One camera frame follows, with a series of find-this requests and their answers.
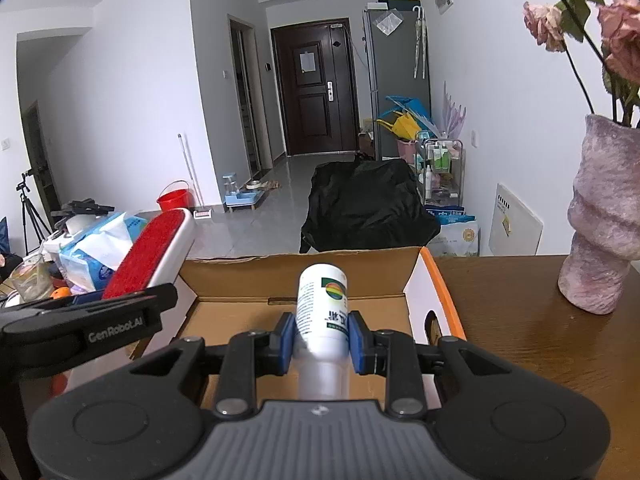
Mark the dark wooden door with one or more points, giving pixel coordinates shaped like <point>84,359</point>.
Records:
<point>315,110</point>

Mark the blue folded kite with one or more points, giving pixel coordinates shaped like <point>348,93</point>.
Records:
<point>410,105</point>

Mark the red lint brush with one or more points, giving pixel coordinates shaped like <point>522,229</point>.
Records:
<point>145,255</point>

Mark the white folded umbrella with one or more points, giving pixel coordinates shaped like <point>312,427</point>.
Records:
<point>420,40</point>

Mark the white round container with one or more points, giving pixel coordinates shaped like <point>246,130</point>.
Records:
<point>80,225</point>

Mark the dried pink rose bouquet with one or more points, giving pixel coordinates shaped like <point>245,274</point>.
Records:
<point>545,22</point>

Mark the blue pet feeder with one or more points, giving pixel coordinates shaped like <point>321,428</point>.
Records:
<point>240,195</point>

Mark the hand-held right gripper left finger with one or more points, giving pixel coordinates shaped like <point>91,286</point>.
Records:
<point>285,345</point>

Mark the pink textured vase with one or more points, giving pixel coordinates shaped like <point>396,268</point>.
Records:
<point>605,220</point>

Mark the white wall socket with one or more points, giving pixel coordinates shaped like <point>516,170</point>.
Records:
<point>475,138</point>

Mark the white mop pole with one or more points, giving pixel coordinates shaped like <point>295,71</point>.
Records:
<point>187,170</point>

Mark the grey refrigerator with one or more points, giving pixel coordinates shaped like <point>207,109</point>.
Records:
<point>400,70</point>

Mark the small cardboard box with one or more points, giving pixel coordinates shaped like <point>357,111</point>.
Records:
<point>366,141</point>

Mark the pink bucket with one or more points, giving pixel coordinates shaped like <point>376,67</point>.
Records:
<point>406,150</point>

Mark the clear plastic bag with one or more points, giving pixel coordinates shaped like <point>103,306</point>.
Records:
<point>388,22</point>

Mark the white printed sack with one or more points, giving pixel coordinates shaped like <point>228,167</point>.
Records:
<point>457,232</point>

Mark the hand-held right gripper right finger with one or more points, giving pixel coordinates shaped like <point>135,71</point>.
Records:
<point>357,345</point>

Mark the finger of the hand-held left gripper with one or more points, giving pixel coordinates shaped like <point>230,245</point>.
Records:
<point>125,300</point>

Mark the metal trolley cart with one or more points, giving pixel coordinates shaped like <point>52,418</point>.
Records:
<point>442,175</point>

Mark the blue tissue pack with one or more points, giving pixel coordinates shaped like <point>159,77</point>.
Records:
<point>85,260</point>

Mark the black cloth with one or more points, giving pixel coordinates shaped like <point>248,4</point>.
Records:
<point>365,205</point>

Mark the white paper sheet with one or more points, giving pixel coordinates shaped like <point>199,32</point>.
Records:
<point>307,61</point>

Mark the purple fairy wings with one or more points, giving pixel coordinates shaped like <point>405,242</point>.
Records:
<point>454,115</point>

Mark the white plastic bottle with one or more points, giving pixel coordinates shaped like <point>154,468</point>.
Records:
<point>322,310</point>

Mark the black tripod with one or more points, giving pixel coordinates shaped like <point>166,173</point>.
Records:
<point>30,210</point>

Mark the stack of black gripper parts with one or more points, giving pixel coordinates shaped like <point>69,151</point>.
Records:
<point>82,207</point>

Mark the white board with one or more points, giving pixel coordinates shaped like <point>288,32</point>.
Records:
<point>517,222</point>

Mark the red bucket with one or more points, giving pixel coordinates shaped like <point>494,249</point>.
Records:
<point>172,199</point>

